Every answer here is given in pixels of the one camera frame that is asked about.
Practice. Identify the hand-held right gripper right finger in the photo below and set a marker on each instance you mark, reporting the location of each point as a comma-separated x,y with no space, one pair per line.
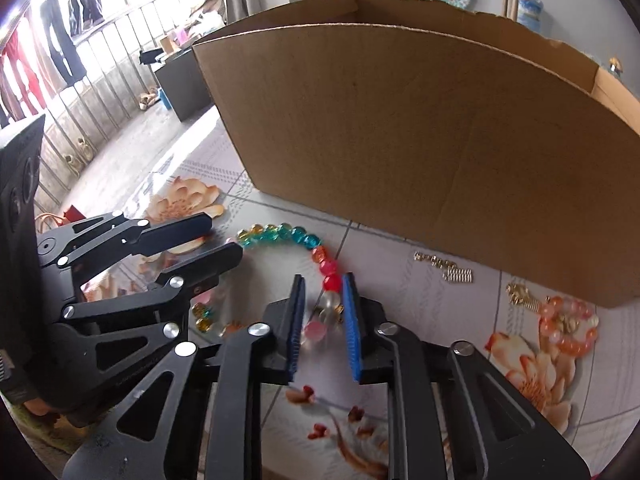
352,332

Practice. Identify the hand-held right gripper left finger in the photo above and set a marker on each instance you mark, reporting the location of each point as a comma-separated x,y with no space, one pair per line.
295,325

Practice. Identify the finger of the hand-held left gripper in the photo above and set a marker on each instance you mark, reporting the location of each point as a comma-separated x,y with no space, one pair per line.
175,232
210,262

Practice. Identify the gold butterfly pendant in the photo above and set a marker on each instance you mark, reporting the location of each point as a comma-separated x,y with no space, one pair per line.
516,292

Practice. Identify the brown cardboard box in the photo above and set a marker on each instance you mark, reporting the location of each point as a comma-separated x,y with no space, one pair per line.
400,135

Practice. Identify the small red bag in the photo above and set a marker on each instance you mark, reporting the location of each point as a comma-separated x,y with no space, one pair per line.
72,212

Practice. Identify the floral tile-print tablecloth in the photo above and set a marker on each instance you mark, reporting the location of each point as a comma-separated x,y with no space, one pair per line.
400,270

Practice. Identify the pair of beige shoes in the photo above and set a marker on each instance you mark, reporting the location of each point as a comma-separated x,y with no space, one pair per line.
147,101

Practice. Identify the metal balcony railing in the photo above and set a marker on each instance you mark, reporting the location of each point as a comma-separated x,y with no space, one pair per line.
60,110

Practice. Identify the dark grey cabinet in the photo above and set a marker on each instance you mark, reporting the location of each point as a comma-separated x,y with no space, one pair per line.
185,85

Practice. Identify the red hanging garment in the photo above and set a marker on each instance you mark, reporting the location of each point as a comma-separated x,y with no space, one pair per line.
17,75

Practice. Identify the dark hanging trousers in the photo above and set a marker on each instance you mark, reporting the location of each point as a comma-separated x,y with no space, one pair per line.
57,40

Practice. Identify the blue water bottle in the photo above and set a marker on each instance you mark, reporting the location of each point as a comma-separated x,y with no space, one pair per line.
530,10

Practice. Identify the small gold-capped figurine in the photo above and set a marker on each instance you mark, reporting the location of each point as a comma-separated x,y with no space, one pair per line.
615,65

